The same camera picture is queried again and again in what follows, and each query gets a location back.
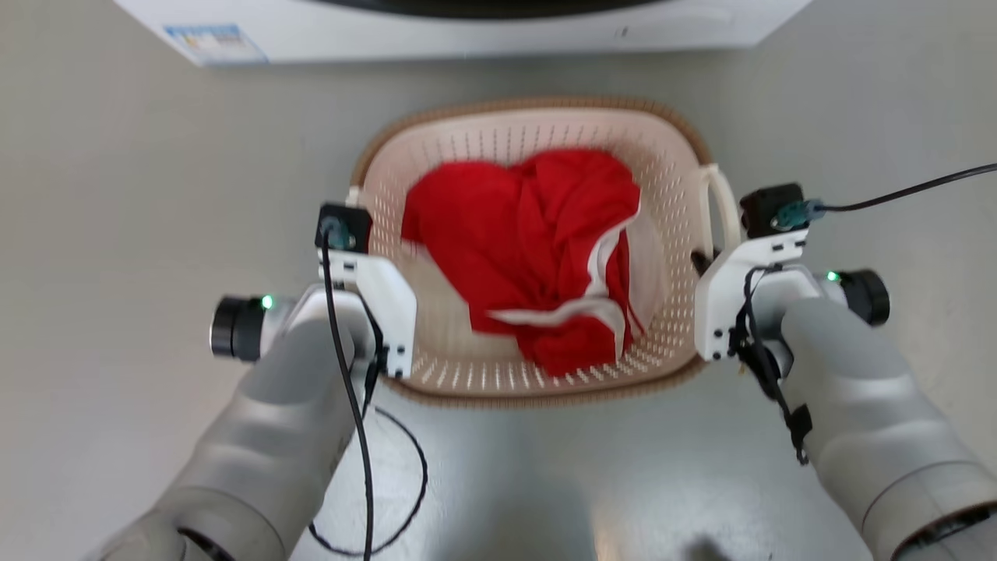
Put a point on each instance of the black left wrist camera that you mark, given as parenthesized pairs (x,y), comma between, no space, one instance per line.
(349,226)

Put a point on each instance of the red white garment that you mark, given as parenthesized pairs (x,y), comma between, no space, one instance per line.
(498,234)

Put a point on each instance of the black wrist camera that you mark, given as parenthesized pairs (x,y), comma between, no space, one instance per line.
(349,226)
(767,206)

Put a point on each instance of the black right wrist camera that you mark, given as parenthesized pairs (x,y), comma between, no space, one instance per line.
(767,206)

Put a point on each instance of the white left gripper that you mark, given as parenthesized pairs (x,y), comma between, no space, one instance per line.
(385,304)

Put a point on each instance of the beige plastic laundry basket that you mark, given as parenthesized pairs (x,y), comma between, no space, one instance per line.
(670,179)

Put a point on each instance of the white washing machine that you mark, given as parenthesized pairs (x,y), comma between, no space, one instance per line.
(436,39)

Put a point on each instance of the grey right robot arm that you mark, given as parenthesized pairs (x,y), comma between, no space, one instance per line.
(864,405)

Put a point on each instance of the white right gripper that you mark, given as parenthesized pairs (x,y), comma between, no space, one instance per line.
(720,304)

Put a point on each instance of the dark washing machine door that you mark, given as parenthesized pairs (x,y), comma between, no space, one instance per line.
(483,6)

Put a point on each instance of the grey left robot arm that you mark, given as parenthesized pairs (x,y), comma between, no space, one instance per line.
(273,436)

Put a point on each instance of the blue white label sticker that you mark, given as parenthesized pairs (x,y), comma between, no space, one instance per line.
(214,44)

